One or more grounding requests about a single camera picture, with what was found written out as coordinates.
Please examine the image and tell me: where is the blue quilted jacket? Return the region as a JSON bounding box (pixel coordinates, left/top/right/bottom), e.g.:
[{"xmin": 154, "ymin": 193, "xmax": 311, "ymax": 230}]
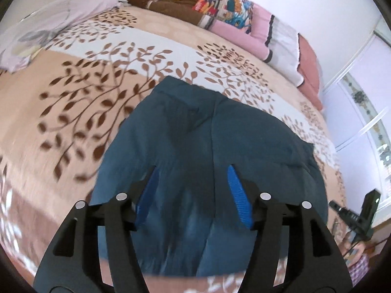
[{"xmin": 90, "ymin": 76, "xmax": 329, "ymax": 279}]

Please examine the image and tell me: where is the brown folded blanket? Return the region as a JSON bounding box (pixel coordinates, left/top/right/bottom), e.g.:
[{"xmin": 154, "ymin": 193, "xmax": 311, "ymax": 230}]
[{"xmin": 91, "ymin": 0, "xmax": 221, "ymax": 31}]

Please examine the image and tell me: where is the pink striped folded quilt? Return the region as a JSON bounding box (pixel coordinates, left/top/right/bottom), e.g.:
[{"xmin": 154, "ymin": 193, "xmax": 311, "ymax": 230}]
[{"xmin": 209, "ymin": 4, "xmax": 325, "ymax": 111}]

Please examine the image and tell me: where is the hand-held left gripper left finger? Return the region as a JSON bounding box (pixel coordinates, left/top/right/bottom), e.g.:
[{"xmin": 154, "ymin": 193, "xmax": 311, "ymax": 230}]
[{"xmin": 33, "ymin": 166, "xmax": 160, "ymax": 290}]

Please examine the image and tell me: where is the person's pink plaid clothing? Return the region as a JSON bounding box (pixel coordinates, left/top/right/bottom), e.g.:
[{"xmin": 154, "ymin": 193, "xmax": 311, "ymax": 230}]
[{"xmin": 348, "ymin": 247, "xmax": 372, "ymax": 285}]

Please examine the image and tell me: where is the colourful patchwork cushion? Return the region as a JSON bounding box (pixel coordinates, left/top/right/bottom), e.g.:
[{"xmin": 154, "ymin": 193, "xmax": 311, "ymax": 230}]
[{"xmin": 192, "ymin": 0, "xmax": 255, "ymax": 35}]

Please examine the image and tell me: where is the lilac floral pillow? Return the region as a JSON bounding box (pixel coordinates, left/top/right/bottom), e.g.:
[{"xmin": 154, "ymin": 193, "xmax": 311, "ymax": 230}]
[{"xmin": 0, "ymin": 0, "xmax": 129, "ymax": 74}]

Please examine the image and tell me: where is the leaf print bed blanket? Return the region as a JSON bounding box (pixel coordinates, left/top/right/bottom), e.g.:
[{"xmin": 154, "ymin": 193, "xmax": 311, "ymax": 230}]
[{"xmin": 0, "ymin": 4, "xmax": 349, "ymax": 293}]

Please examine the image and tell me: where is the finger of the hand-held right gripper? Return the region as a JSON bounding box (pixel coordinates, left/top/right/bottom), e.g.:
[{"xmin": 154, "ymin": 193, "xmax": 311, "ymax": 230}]
[{"xmin": 329, "ymin": 200, "xmax": 352, "ymax": 224}]

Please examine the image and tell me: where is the white wardrobe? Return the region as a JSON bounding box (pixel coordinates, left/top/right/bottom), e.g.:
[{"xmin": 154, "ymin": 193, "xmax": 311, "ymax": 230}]
[{"xmin": 320, "ymin": 15, "xmax": 391, "ymax": 222}]

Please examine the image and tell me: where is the person's right hand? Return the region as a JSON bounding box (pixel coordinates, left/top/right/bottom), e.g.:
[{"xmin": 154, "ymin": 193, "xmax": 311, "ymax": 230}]
[{"xmin": 338, "ymin": 228, "xmax": 366, "ymax": 262}]

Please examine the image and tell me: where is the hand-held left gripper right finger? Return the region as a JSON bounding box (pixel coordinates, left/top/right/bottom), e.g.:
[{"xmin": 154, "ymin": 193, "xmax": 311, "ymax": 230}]
[{"xmin": 227, "ymin": 164, "xmax": 352, "ymax": 290}]

